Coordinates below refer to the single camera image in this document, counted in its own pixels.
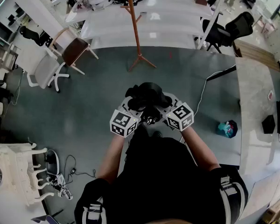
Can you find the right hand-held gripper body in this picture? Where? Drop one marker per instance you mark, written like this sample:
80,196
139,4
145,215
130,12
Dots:
180,116

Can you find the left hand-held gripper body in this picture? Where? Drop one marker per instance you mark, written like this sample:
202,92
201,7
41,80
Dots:
121,122

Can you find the brown wooden coat rack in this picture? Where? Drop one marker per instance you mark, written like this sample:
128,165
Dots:
134,24

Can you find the person's right forearm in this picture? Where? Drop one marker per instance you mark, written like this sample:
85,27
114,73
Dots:
198,150

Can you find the person's left forearm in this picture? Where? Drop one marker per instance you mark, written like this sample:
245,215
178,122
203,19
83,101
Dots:
110,157

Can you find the black bin with teal bag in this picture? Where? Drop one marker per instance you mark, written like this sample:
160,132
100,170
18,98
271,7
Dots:
232,127

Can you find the person's body in black clothes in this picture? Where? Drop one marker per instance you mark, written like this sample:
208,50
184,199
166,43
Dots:
158,176

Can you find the grey stone counter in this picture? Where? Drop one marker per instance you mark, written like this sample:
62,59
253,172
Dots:
254,97

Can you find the black oval floor device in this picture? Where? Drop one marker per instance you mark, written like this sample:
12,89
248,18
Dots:
51,163

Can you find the wooden chair with brown seat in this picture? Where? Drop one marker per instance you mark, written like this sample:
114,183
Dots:
74,51

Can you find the black box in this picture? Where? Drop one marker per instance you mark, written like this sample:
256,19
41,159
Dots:
268,124

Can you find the white jointed floor device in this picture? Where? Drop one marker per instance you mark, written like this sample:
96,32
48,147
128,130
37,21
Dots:
60,186

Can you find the white office chair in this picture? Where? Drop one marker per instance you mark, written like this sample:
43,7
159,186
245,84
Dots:
45,71

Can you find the small red card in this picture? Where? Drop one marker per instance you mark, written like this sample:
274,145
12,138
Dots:
270,95

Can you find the wooden slat platform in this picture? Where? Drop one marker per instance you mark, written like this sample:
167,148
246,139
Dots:
254,52

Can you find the black office chair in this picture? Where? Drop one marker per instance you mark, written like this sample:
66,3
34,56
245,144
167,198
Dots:
238,28
30,35

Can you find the white ornate table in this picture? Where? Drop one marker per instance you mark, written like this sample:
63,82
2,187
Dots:
16,167

